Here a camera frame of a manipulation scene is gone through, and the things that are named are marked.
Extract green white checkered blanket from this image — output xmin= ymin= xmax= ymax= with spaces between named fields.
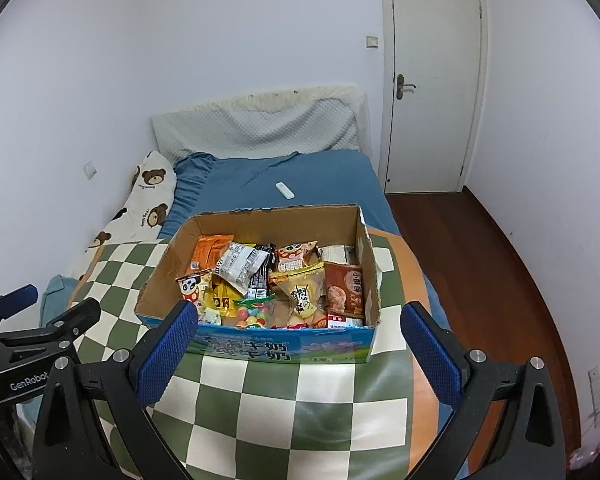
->
xmin=66 ymin=226 xmax=441 ymax=480

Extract door handle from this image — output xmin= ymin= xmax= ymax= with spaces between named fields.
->
xmin=396 ymin=74 xmax=417 ymax=101

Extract orange snack bag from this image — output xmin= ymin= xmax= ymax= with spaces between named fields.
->
xmin=187 ymin=234 xmax=234 ymax=273

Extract yellow black snack bag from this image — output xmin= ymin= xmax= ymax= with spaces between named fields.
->
xmin=211 ymin=245 xmax=274 ymax=318

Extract silver white cookie pack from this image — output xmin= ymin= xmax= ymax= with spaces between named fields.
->
xmin=320 ymin=245 xmax=358 ymax=266

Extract small white cartoon packet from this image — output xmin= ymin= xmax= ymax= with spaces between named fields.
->
xmin=198 ymin=308 xmax=222 ymax=326

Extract yellow chips bag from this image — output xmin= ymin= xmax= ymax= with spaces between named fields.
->
xmin=270 ymin=261 xmax=325 ymax=318

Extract wall socket left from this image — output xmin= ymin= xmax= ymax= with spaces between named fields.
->
xmin=83 ymin=162 xmax=97 ymax=180

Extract white remote control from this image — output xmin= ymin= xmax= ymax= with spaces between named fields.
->
xmin=275 ymin=182 xmax=294 ymax=200

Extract fruit candy bag green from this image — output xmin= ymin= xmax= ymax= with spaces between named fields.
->
xmin=234 ymin=295 xmax=275 ymax=330

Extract grey white snack bag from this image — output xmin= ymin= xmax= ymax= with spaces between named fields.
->
xmin=212 ymin=242 xmax=268 ymax=296

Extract grey white pillow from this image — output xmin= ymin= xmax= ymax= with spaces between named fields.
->
xmin=150 ymin=84 xmax=372 ymax=162

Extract white door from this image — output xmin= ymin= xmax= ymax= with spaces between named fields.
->
xmin=379 ymin=0 xmax=488 ymax=194

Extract red yellow panda snack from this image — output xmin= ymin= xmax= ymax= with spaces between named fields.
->
xmin=176 ymin=270 xmax=214 ymax=312

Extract red brown pastry packet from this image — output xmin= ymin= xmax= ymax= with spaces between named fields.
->
xmin=324 ymin=262 xmax=365 ymax=318

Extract wall light switch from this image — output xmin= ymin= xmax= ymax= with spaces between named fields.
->
xmin=366 ymin=36 xmax=379 ymax=49

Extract bear print pillow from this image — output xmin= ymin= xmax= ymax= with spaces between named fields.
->
xmin=69 ymin=151 xmax=176 ymax=280

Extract blue bed sheet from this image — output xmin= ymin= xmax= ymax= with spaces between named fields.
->
xmin=21 ymin=148 xmax=454 ymax=430

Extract cardboard box blue front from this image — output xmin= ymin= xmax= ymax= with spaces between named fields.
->
xmin=135 ymin=205 xmax=379 ymax=364

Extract white pink snack pack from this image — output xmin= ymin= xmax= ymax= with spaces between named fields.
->
xmin=327 ymin=313 xmax=365 ymax=330

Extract orange cartoon chips bag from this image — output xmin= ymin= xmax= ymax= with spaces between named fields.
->
xmin=276 ymin=240 xmax=320 ymax=273

